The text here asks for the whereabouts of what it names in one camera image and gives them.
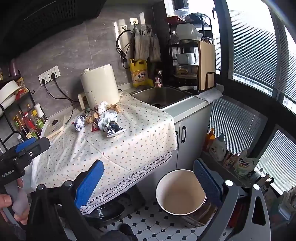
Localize foil snack wrapper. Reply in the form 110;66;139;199
73;115;86;132

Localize dark printed wrapper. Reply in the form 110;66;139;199
103;121;126;137

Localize white paper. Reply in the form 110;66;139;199
95;101;119;131

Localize white round trash bin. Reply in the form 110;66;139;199
156;169;207;216

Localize person's left hand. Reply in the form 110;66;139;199
1;178;29;228

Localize black spice rack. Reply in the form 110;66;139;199
1;75;43;153

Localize cream induction cooker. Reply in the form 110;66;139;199
41;114;66;138

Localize green white detergent pouch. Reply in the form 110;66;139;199
234;149;259;177

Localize white laundry detergent bottle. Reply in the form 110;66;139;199
209;133;226;162

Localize floral white tablecloth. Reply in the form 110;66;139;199
31;93;177;214

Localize white bowl on rack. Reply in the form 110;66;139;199
0;80;21;104

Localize grey cabinet left door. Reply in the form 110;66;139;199
173;122;180;170

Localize grey cabinet door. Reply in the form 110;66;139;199
177;104;212;170
173;122;180;170

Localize orange bottle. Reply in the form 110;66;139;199
203;128;216;152

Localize red small packet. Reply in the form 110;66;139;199
91;123;99;132

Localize grey cabinet right door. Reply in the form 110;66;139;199
177;104;212;170

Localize cream air fryer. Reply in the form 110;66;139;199
78;64;120;110

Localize white cloth on counter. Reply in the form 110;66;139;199
195;84;224;103

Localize stainless steel sink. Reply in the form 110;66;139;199
131;87;192;109

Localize pink small figurine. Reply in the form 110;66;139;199
154;70;163;88

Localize wooden cutting board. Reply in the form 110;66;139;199
198;41;216;91

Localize yellow detergent jug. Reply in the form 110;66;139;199
129;59;154;88

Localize hanging plastic bags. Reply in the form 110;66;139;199
133;27;161;62

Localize black dish rack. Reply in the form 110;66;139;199
168;13;214;93

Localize white wall socket pair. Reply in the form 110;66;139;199
38;65;61;86

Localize black power cable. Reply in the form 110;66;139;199
41;74;80;125

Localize black coiled cable on wall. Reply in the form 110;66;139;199
115;29;135;70

